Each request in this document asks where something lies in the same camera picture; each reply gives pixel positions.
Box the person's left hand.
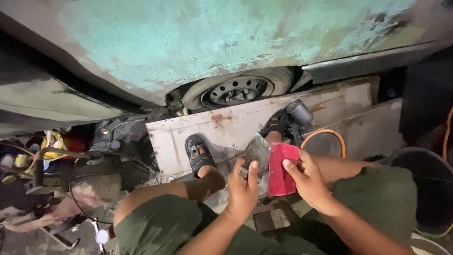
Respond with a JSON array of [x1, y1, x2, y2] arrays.
[[226, 157, 260, 221]]

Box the person's right hand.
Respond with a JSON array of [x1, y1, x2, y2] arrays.
[[282, 149, 335, 215]]

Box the red plastic spreader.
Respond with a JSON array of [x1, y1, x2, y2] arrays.
[[268, 142, 301, 197]]

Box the grey metal putty knife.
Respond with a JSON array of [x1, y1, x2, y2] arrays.
[[239, 133, 272, 181]]

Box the person's right leg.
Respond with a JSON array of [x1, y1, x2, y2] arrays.
[[264, 130, 372, 185]]

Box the person's leg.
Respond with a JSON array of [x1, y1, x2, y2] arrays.
[[264, 130, 372, 185], [113, 145, 227, 229]]

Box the black left sandal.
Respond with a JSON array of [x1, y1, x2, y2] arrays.
[[184, 133, 217, 178]]

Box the black sandal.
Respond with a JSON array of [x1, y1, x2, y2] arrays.
[[259, 108, 294, 139], [184, 133, 217, 178]]

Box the white rusty metal panel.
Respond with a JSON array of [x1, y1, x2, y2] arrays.
[[145, 76, 373, 177]]

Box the black right sandal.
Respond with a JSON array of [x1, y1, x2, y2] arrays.
[[259, 108, 294, 139]]

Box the person's left leg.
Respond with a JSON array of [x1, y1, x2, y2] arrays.
[[113, 145, 227, 229]]

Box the grey spray gun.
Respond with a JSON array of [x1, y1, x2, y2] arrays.
[[285, 99, 314, 148]]

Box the grey metal panel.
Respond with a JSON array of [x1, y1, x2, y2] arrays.
[[304, 98, 405, 167]]

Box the person's green shorts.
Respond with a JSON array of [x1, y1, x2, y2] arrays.
[[113, 166, 418, 255]]

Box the car wheel with steel rim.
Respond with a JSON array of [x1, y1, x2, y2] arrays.
[[181, 67, 294, 111]]

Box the black bucket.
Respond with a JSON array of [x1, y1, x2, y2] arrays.
[[389, 147, 453, 235]]

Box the white bucket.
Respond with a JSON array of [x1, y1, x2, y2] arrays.
[[410, 233, 453, 255]]

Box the grey dusty machine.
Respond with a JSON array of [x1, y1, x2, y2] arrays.
[[31, 147, 160, 213]]

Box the small white round lid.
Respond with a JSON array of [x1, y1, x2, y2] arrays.
[[95, 229, 110, 245]]

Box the black car part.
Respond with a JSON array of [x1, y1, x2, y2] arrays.
[[399, 45, 453, 144]]

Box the teal rusty car body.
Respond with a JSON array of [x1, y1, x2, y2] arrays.
[[0, 0, 453, 137]]

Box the red can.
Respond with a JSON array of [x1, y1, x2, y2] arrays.
[[63, 134, 88, 153]]

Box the pink dusty cloth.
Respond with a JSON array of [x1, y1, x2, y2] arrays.
[[0, 176, 121, 234]]

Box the yellow tape roll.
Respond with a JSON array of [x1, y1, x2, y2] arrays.
[[40, 130, 65, 161]]

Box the orange hose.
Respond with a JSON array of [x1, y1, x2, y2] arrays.
[[300, 129, 346, 158]]

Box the green cable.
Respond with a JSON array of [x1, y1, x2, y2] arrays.
[[413, 222, 453, 239]]

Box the orange cable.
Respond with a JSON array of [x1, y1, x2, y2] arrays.
[[442, 106, 453, 161]]

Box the black cable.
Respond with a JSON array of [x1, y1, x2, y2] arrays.
[[68, 152, 161, 225]]

